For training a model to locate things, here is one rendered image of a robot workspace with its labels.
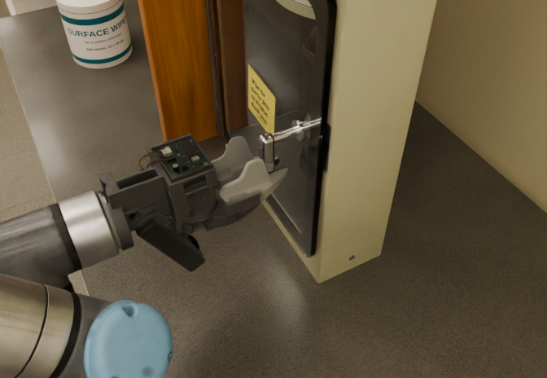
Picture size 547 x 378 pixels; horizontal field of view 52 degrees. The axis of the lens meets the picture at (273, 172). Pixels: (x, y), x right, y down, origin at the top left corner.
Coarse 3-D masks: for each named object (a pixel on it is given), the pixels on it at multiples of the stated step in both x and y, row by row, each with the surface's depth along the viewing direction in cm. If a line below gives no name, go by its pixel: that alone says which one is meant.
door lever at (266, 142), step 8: (288, 128) 65; (296, 128) 65; (264, 136) 64; (272, 136) 64; (280, 136) 65; (288, 136) 65; (296, 136) 66; (264, 144) 64; (272, 144) 64; (264, 152) 65; (272, 152) 65; (264, 160) 66; (272, 160) 66; (272, 168) 67
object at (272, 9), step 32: (224, 0) 74; (256, 0) 64; (288, 0) 57; (320, 0) 52; (224, 32) 78; (256, 32) 68; (288, 32) 60; (320, 32) 54; (224, 64) 83; (256, 64) 71; (288, 64) 62; (320, 64) 56; (224, 96) 88; (288, 96) 65; (320, 96) 58; (224, 128) 94; (256, 128) 79; (320, 128) 61; (288, 160) 72; (320, 160) 64; (288, 192) 76; (288, 224) 81
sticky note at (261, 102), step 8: (248, 64) 74; (248, 72) 74; (248, 80) 75; (256, 80) 73; (248, 88) 76; (256, 88) 74; (264, 88) 71; (248, 96) 78; (256, 96) 75; (264, 96) 72; (272, 96) 70; (248, 104) 79; (256, 104) 76; (264, 104) 73; (272, 104) 71; (256, 112) 77; (264, 112) 74; (272, 112) 72; (264, 120) 75; (272, 120) 73; (264, 128) 76; (272, 128) 74
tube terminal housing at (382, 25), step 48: (336, 0) 52; (384, 0) 52; (432, 0) 55; (336, 48) 54; (384, 48) 56; (336, 96) 58; (384, 96) 61; (336, 144) 63; (384, 144) 67; (336, 192) 69; (384, 192) 74; (288, 240) 87; (336, 240) 76
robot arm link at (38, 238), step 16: (48, 208) 57; (0, 224) 56; (16, 224) 55; (32, 224) 55; (48, 224) 56; (64, 224) 56; (0, 240) 54; (16, 240) 54; (32, 240) 55; (48, 240) 55; (64, 240) 55; (0, 256) 53; (16, 256) 54; (32, 256) 54; (48, 256) 55; (64, 256) 56; (0, 272) 53; (16, 272) 54; (32, 272) 54; (48, 272) 55; (64, 272) 57
